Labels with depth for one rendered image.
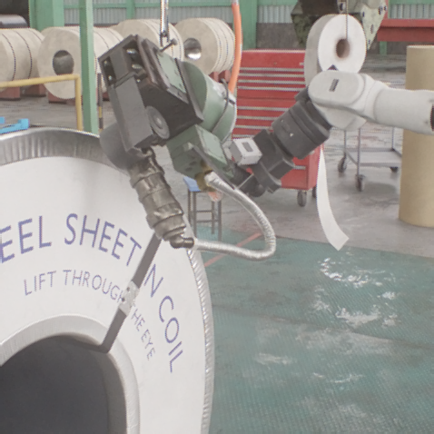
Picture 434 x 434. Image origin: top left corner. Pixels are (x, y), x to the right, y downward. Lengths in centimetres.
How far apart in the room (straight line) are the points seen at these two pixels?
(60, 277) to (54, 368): 37
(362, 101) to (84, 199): 50
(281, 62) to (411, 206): 155
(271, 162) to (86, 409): 63
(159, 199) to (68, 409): 61
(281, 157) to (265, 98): 496
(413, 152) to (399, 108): 454
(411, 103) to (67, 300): 66
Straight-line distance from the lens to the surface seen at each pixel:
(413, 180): 587
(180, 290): 163
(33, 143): 122
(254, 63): 636
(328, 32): 186
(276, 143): 140
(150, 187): 122
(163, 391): 166
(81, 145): 131
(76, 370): 159
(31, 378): 170
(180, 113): 130
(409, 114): 129
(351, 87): 134
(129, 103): 120
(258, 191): 148
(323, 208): 188
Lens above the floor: 154
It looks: 14 degrees down
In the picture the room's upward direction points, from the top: straight up
